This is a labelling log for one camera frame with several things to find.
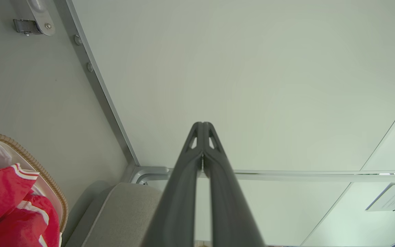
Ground grey aluminium frame rail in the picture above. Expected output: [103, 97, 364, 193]
[129, 166, 395, 185]

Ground white paper notice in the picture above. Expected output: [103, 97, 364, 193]
[366, 183, 395, 212]

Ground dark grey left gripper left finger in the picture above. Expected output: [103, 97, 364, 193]
[142, 122, 204, 247]

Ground metal caster bracket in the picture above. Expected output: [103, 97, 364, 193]
[12, 0, 56, 37]

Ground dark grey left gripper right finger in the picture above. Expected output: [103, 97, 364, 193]
[203, 122, 266, 247]

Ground grey aluminium frame post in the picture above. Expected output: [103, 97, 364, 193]
[54, 0, 140, 167]

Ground wicker laundry basket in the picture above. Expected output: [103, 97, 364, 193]
[0, 132, 69, 234]

